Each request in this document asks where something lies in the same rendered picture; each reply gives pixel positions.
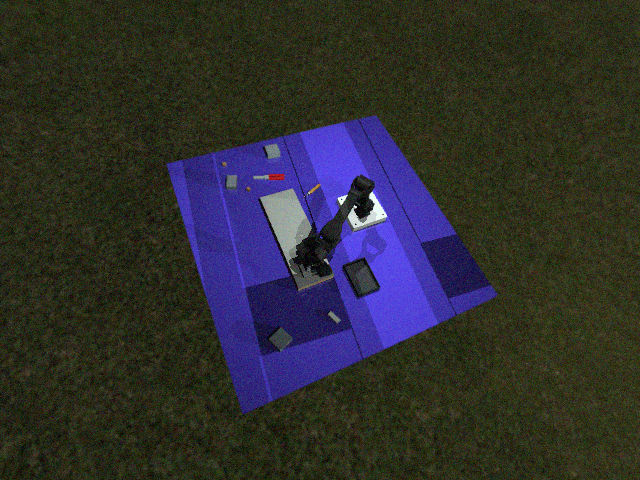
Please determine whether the white rectangular floor panel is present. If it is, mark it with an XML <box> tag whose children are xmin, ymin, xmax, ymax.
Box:
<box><xmin>260</xmin><ymin>188</ymin><xmax>334</xmax><ymax>291</ymax></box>

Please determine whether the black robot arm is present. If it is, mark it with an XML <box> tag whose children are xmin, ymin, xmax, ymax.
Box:
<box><xmin>300</xmin><ymin>174</ymin><xmax>375</xmax><ymax>266</ymax></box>

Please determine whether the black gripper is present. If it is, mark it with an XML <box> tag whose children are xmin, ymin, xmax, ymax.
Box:
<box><xmin>303</xmin><ymin>237</ymin><xmax>333</xmax><ymax>277</ymax></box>

